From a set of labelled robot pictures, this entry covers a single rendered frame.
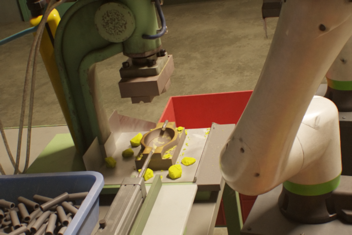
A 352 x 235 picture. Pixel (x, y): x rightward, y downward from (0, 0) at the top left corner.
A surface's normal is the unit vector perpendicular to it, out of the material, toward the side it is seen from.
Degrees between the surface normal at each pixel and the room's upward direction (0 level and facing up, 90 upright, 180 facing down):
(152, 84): 90
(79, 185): 81
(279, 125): 108
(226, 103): 90
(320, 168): 90
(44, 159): 0
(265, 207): 0
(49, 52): 90
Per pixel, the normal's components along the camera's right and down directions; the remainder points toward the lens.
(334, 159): 0.62, 0.24
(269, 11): -0.38, 0.44
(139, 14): 0.28, 0.36
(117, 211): -0.16, -0.90
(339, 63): -0.57, 0.43
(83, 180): -0.22, 0.29
